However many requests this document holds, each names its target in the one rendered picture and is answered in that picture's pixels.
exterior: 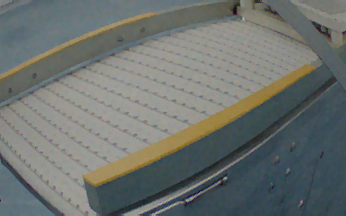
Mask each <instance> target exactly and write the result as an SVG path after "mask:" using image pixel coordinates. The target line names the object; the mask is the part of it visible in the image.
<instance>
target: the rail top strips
mask: <svg viewBox="0 0 346 216"><path fill-rule="evenodd" d="M156 15H158V13H154V12H152V13H146V14H142V15H138V16H134V17H131V18H128V19H125V20H122V21H119V22H117V23H114V24H111V25H108V26H105V27H102V28H99V29H96V30H94V31H92V32H90V33H87V34H85V35H82V36H79V37H77V38H75V39H73V40H71V41H69V42H66V43H64V44H61V45H59V46H57V47H55V48H54V49H51V50H49V51H47V52H44V53H43V54H40V55H38V56H36V57H34V58H32V59H30V60H28V61H26V62H24V63H22V64H20V65H18V66H16V67H14V68H12V69H10V70H9V71H7V72H5V73H3V74H2V75H0V81H2V80H3V79H5V78H7V77H10V76H12V75H14V74H15V73H17V72H19V71H21V70H23V69H25V68H26V67H29V66H30V65H33V64H34V63H37V62H38V61H41V60H43V59H45V58H47V57H49V56H51V55H54V54H56V53H58V52H59V51H61V50H63V49H65V48H68V47H70V46H73V45H75V44H78V43H79V42H81V41H84V40H86V39H89V38H91V37H95V36H97V35H99V34H101V33H103V32H106V31H109V30H112V29H115V28H118V27H121V26H124V25H127V24H130V23H134V22H137V21H140V20H143V19H147V18H149V17H153V16H156ZM313 70H315V67H313V66H311V65H309V64H307V63H306V64H305V65H303V66H302V67H300V68H298V69H296V70H295V71H293V72H291V73H289V74H288V75H286V76H285V75H284V76H283V77H282V78H279V79H278V80H277V81H274V82H273V83H271V84H270V85H267V86H266V87H264V88H263V89H261V90H258V91H257V92H255V93H253V94H251V95H249V96H248V97H246V98H243V99H241V100H240V101H238V102H236V103H234V104H233V105H231V106H229V107H227V108H225V109H223V110H222V111H220V112H218V113H216V114H213V115H211V116H209V117H207V118H205V119H203V120H201V121H199V122H197V123H195V124H193V125H191V126H189V127H187V128H185V129H183V130H181V131H179V132H177V133H175V134H173V135H171V136H168V137H166V138H164V139H162V140H160V141H158V142H156V143H154V144H152V145H150V146H148V147H146V148H144V149H140V150H139V151H137V152H135V153H133V154H131V155H128V156H125V157H123V158H121V159H118V160H116V161H115V162H111V163H110V164H106V165H105V166H103V167H100V168H99V169H96V170H94V171H91V172H88V173H86V174H84V175H82V178H83V179H84V180H85V181H87V182H89V183H90V184H92V185H94V186H96V187H97V186H98V185H101V184H104V183H106V182H109V181H112V180H114V179H116V178H118V177H119V176H120V177H121V176H123V175H124V174H128V173H130V172H131V171H132V172H133V171H135V170H137V169H138V168H141V167H143V166H145V165H147V164H151V163H152V162H154V161H156V160H158V159H160V158H162V157H166V156H168V155H169V154H171V153H173V152H175V151H177V150H179V149H181V148H183V147H185V146H187V145H189V144H191V143H193V142H195V141H197V140H198V139H200V138H202V137H204V136H206V135H208V134H210V133H212V132H214V131H216V130H218V129H219V128H221V127H223V126H225V125H227V124H228V123H230V122H232V121H233V120H235V119H237V118H239V117H240V116H242V115H244V114H245V113H247V112H249V111H250V110H252V109H253V108H254V107H256V106H258V105H259V104H261V103H262V102H265V101H267V100H268V99H270V98H271V97H272V96H275V95H276V94H277V93H279V92H280V91H283V90H284V89H285V88H286V87H289V86H290V85H291V84H293V83H294V82H296V81H298V80H299V79H300V78H301V79H302V78H303V77H304V76H306V75H307V74H309V73H310V72H312V71H313Z"/></svg>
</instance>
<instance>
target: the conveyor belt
mask: <svg viewBox="0 0 346 216"><path fill-rule="evenodd" d="M318 58H319V57H318V56H317V54H316V53H315V52H314V50H312V49H311V47H310V46H309V45H307V44H304V43H302V42H300V41H298V40H296V39H294V38H291V37H288V36H285V35H283V34H282V33H280V32H276V31H274V30H271V29H269V28H267V27H264V26H261V25H257V24H255V23H253V22H251V21H244V20H242V19H239V18H234V19H233V18H231V19H226V20H221V21H216V22H214V23H212V22H211V23H209V24H203V25H201V26H195V27H193V28H186V29H183V30H181V31H175V32H172V33H169V34H166V35H163V36H160V37H155V38H152V39H149V40H146V41H143V42H140V43H137V44H134V45H131V46H128V47H126V48H124V49H122V50H120V51H117V52H115V53H112V54H110V55H107V56H104V57H101V58H99V59H96V60H94V61H93V62H91V63H89V64H86V65H84V66H82V67H79V68H77V69H75V70H73V71H71V72H68V73H66V74H64V75H62V76H59V77H57V78H56V79H54V80H52V81H50V82H48V83H46V84H44V85H42V86H41V87H39V88H37V89H35V90H33V91H30V92H28V93H26V94H25V95H23V96H21V97H19V98H17V99H15V100H14V101H11V102H9V103H8V104H5V105H4V106H2V107H0V154H1V156H2V157H3V158H4V159H5V160H6V161H7V162H8V163H9V165H11V166H12V168H13V169H15V170H16V172H17V173H18V174H20V176H21V177H22V178H23V179H24V180H25V181H26V182H27V183H28V184H29V185H30V186H31V187H32V188H34V189H35V190H36V192H37V193H39V194H40V195H41V196H42V197H43V198H44V199H45V200H47V202H48V203H50V204H51V205H52V206H53V207H54V208H55V209H57V210H58V211H59V212H60V213H62V214H63V215H64V216H100V214H98V213H96V212H95V211H93V210H92V209H91V208H90V206H89V204H88V198H87V196H86V189H85V187H84V180H83V178H82V175H84V174H86V173H88V172H91V171H94V170H96V169H99V168H100V167H103V166H105V165H106V164H110V163H111V162H115V161H116V160H118V159H121V158H123V157H125V156H128V155H131V154H133V153H135V152H137V151H139V150H140V149H144V148H146V147H148V146H150V145H152V144H154V143H156V142H158V141H160V140H162V139H164V138H166V137H168V136H171V135H173V134H175V133H177V132H179V131H181V130H183V129H185V128H187V127H189V126H191V125H193V124H195V123H197V122H199V121H201V120H203V119H205V118H207V117H209V116H211V115H213V114H216V113H218V112H220V111H222V110H223V109H225V108H227V107H229V106H231V105H233V104H234V103H236V102H238V101H240V100H241V99H243V98H246V97H248V96H249V95H251V94H253V93H255V92H257V91H258V90H261V89H263V88H264V87H266V86H267V85H270V84H271V83H273V82H274V81H277V80H278V79H279V78H282V77H283V76H284V75H285V76H286V75H288V74H289V73H291V72H293V71H295V70H296V69H298V68H300V67H302V66H303V65H305V64H306V63H307V64H310V63H312V62H313V61H315V60H317V59H318Z"/></svg>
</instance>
